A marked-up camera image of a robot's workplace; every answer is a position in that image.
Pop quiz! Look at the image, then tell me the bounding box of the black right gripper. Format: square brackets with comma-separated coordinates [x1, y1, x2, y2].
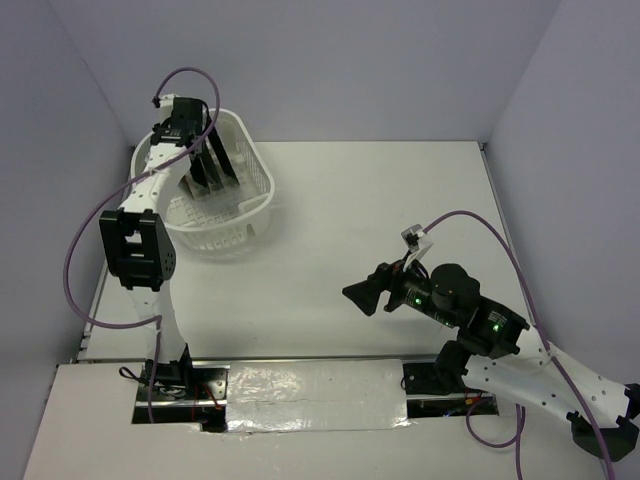
[340, 249, 457, 326]

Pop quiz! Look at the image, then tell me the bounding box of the beige plate with dark rim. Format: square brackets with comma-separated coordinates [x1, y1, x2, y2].
[184, 155, 209, 199]

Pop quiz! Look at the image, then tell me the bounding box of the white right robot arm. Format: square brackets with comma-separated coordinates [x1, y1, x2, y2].
[342, 261, 639, 462]

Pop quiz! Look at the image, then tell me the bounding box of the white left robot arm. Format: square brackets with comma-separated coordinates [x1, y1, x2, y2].
[99, 95, 211, 399]

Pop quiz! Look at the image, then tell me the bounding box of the black plate in rack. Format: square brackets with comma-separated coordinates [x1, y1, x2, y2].
[208, 127, 239, 185]

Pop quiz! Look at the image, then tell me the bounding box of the teal plate in rack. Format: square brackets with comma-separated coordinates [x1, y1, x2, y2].
[200, 140, 224, 192]

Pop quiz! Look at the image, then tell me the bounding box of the white plastic dish rack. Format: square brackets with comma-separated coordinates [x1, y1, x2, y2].
[123, 109, 275, 253]

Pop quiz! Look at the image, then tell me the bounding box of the silver foil tape sheet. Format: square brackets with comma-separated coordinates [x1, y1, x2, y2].
[225, 359, 409, 433]

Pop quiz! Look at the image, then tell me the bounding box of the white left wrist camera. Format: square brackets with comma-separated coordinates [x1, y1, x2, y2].
[152, 94, 179, 126]

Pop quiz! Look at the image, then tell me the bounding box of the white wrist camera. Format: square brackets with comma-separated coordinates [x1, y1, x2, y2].
[401, 224, 434, 271]
[152, 94, 179, 126]

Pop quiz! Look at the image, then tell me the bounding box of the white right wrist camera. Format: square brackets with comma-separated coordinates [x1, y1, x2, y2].
[401, 224, 434, 271]

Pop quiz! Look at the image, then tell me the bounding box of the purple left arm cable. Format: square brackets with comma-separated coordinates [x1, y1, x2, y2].
[63, 67, 221, 421]

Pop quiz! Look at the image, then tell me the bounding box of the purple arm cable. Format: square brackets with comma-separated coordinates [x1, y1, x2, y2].
[63, 67, 221, 421]
[422, 210, 619, 480]

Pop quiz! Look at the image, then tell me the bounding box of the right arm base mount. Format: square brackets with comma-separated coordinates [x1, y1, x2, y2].
[400, 362, 498, 420]

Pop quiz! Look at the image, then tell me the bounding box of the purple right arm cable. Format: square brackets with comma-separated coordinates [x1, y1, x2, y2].
[422, 210, 619, 480]

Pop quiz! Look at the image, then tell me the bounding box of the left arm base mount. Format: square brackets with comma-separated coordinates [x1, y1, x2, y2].
[118, 365, 229, 433]

